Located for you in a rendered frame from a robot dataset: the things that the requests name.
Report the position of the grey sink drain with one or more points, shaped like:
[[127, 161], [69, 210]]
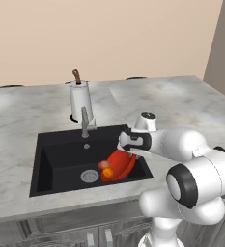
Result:
[[90, 175]]

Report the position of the brown-tipped paper towel holder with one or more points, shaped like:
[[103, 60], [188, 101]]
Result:
[[77, 76]]

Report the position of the orange tangerine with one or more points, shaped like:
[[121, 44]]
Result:
[[108, 173]]

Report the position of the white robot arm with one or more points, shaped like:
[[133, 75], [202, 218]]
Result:
[[194, 180]]

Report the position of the red bowl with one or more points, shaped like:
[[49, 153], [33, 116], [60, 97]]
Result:
[[120, 162]]

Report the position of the pink peach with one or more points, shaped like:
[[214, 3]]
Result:
[[103, 165]]

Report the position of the grey metal tap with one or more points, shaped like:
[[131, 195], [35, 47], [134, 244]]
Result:
[[84, 123]]

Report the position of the grey drawer front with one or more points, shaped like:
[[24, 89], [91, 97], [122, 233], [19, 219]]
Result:
[[85, 218]]

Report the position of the white paper towel roll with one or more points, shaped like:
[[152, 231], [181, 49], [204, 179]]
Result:
[[81, 100]]

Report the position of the grey cupboard door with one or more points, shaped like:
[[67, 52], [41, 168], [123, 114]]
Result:
[[126, 234], [213, 233], [6, 234], [62, 239]]

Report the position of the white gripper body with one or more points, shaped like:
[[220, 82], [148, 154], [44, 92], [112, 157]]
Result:
[[137, 154]]

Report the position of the black sink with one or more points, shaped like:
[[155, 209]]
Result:
[[65, 160]]

